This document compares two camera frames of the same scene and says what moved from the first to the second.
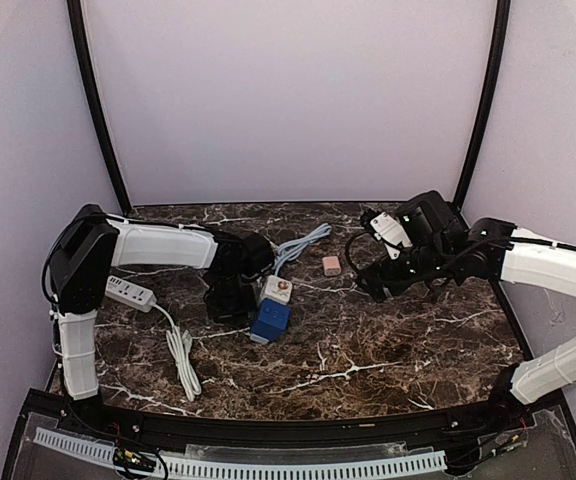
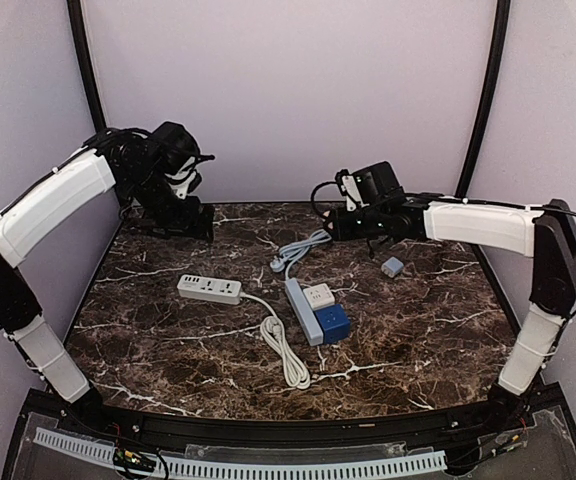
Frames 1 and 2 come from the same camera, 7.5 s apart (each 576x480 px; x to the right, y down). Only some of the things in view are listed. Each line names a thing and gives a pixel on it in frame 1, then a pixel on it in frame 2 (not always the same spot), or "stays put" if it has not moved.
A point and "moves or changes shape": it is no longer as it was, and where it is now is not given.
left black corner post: (80, 48) stays put
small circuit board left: (134, 460) stays put
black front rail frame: (63, 438) stays put
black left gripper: (226, 304) → (186, 220)
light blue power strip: (284, 249) moves or changes shape
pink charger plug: (331, 266) → (326, 214)
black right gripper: (381, 273) → (335, 225)
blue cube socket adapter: (271, 319) → (335, 323)
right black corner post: (500, 52) stays put
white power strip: (178, 340) → (229, 291)
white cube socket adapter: (276, 289) → (319, 296)
